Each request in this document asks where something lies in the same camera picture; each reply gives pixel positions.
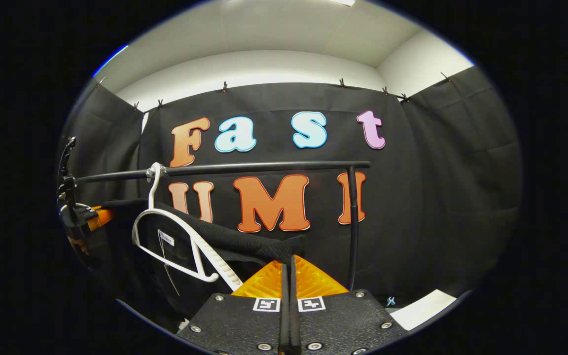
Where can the long ceiling light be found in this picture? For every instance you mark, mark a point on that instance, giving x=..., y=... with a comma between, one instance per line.
x=343, y=1
x=116, y=54

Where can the black backdrop cloth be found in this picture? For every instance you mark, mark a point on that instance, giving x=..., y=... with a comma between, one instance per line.
x=274, y=98

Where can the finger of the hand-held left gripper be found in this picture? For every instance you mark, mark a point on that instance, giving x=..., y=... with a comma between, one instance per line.
x=101, y=217

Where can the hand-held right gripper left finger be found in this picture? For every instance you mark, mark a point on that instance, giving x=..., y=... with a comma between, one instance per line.
x=244, y=325

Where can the white ribbed panel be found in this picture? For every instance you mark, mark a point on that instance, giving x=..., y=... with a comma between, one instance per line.
x=422, y=310

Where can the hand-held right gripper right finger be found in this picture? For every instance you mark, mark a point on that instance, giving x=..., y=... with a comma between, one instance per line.
x=343, y=325

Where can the white clothes hanger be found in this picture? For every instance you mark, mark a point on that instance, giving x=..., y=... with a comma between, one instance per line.
x=217, y=261

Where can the row of black cloth clips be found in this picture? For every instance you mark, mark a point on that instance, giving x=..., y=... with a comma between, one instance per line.
x=225, y=88

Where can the light blue clip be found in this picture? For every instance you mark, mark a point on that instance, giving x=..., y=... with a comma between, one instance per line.
x=391, y=301

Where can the black garment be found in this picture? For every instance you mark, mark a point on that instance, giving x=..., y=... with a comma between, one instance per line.
x=244, y=241

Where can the black clothes rack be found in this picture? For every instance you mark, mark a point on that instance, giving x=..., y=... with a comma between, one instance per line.
x=264, y=166

